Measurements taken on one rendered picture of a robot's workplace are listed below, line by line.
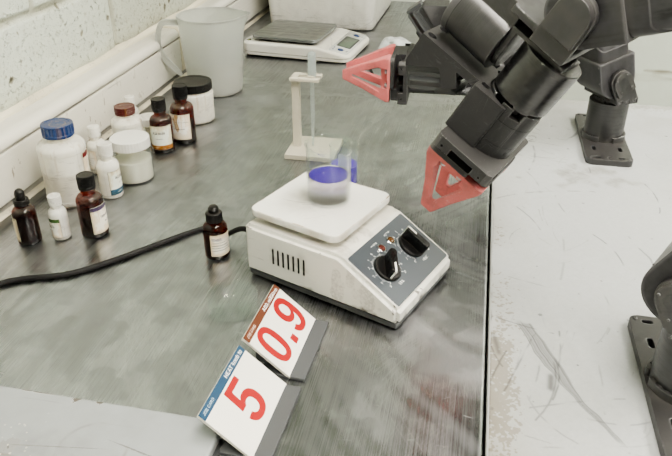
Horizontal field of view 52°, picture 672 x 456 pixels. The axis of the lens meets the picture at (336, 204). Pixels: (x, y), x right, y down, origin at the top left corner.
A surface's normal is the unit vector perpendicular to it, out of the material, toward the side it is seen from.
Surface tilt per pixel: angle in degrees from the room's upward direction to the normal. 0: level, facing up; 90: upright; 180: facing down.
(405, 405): 0
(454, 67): 90
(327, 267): 90
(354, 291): 90
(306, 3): 93
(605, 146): 0
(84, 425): 0
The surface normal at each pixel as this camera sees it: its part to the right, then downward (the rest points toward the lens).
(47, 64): 0.98, 0.10
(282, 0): -0.22, 0.51
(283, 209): 0.00, -0.88
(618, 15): -0.65, 0.36
